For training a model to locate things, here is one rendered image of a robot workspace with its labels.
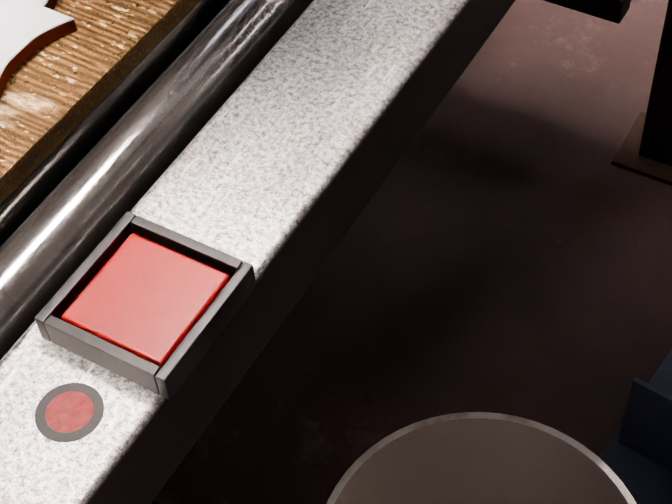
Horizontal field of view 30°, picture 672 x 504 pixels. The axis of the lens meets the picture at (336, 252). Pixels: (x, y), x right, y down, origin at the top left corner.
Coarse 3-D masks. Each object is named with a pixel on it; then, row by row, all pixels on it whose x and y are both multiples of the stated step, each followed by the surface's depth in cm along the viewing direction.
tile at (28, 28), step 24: (0, 0) 72; (24, 0) 72; (48, 0) 72; (0, 24) 71; (24, 24) 71; (48, 24) 71; (72, 24) 71; (0, 48) 70; (24, 48) 70; (0, 72) 68; (0, 96) 68
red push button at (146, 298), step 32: (128, 256) 62; (160, 256) 62; (96, 288) 61; (128, 288) 60; (160, 288) 60; (192, 288) 60; (64, 320) 60; (96, 320) 59; (128, 320) 59; (160, 320) 59; (192, 320) 59; (160, 352) 58
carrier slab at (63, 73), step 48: (96, 0) 73; (144, 0) 73; (192, 0) 74; (48, 48) 71; (96, 48) 71; (144, 48) 72; (48, 96) 68; (96, 96) 69; (0, 144) 66; (48, 144) 67; (0, 192) 65
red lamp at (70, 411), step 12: (60, 396) 58; (72, 396) 58; (84, 396) 58; (48, 408) 58; (60, 408) 58; (72, 408) 58; (84, 408) 58; (48, 420) 58; (60, 420) 57; (72, 420) 57; (84, 420) 57
